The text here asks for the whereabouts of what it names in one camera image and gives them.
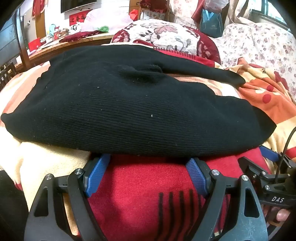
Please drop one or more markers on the red white floral pillow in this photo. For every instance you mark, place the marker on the red white floral pillow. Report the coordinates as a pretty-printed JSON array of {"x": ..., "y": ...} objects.
[{"x": 166, "y": 34}]

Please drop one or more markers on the black pants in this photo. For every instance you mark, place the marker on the black pants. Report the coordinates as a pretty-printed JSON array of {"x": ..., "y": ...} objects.
[{"x": 115, "y": 104}]

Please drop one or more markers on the dark wooden chair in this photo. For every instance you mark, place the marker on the dark wooden chair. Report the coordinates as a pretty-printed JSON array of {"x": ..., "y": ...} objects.
[{"x": 11, "y": 34}]

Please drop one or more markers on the orange cream red patchwork blanket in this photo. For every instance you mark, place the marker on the orange cream red patchwork blanket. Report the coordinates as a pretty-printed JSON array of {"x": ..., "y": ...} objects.
[{"x": 46, "y": 157}]

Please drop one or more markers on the person's right hand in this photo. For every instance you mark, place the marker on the person's right hand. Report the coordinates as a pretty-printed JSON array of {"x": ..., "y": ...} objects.
[{"x": 282, "y": 216}]

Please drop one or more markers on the wooden table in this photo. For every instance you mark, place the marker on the wooden table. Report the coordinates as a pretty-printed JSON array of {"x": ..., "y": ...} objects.
[{"x": 46, "y": 52}]

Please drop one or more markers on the dark red cloth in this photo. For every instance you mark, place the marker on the dark red cloth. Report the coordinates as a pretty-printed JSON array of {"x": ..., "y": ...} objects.
[{"x": 81, "y": 36}]

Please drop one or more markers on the wall television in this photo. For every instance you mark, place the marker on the wall television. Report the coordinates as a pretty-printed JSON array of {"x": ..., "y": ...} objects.
[{"x": 76, "y": 4}]

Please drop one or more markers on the white floral bed sheet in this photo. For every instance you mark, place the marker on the white floral bed sheet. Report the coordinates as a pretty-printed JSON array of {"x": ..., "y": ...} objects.
[{"x": 259, "y": 44}]

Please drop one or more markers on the brown plush toy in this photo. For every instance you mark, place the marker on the brown plush toy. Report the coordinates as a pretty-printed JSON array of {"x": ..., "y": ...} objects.
[{"x": 64, "y": 32}]

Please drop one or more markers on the red wall poster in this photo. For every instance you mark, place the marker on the red wall poster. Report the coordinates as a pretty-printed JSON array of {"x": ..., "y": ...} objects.
[{"x": 79, "y": 18}]

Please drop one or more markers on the person's dark clothing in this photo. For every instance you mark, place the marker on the person's dark clothing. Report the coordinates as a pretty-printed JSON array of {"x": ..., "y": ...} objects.
[{"x": 11, "y": 208}]

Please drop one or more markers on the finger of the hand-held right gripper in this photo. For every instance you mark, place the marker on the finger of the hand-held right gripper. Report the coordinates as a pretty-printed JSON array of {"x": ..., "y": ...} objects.
[
  {"x": 248, "y": 168},
  {"x": 269, "y": 153}
]

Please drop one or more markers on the white plastic bag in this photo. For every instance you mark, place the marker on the white plastic bag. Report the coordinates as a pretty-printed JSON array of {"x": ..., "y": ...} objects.
[{"x": 104, "y": 19}]

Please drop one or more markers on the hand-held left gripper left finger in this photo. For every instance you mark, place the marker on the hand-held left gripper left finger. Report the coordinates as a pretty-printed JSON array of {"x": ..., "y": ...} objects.
[{"x": 99, "y": 171}]

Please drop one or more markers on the teal paper bag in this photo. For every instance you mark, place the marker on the teal paper bag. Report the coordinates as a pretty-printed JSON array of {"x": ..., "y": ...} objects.
[{"x": 210, "y": 23}]

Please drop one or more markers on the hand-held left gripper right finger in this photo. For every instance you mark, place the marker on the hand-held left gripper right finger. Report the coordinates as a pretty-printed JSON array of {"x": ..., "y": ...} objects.
[{"x": 195, "y": 172}]

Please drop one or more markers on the window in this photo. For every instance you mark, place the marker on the window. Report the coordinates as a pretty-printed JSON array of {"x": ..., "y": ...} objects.
[{"x": 270, "y": 9}]

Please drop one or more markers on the red box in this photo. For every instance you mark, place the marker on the red box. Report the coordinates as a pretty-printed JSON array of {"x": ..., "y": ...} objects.
[{"x": 34, "y": 43}]

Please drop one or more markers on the beige curtain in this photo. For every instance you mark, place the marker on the beige curtain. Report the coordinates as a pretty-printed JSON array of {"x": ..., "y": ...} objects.
[{"x": 238, "y": 11}]

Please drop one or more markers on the teal toy figure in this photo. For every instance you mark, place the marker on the teal toy figure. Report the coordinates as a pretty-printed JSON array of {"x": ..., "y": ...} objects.
[{"x": 52, "y": 29}]

